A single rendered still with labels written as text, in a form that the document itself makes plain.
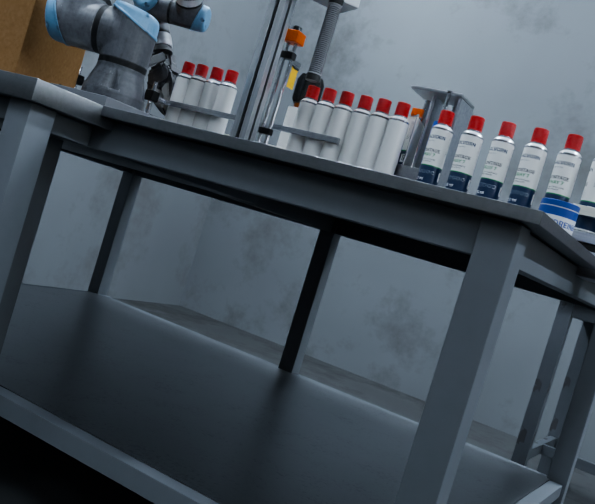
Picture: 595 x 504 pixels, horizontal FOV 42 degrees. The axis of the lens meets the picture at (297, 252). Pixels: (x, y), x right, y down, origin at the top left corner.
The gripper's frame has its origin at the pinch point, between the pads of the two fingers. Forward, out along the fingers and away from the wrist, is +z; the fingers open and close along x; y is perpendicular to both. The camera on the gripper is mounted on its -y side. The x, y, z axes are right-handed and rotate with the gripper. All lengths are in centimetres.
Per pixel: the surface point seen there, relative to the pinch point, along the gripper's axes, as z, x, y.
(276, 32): 1.1, -47.2, -16.3
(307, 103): 14.9, -45.6, -1.9
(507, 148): 42, -92, -2
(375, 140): 30, -62, -2
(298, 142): 24.0, -41.1, -1.6
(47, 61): -11.4, 15.7, -28.2
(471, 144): 39, -84, -2
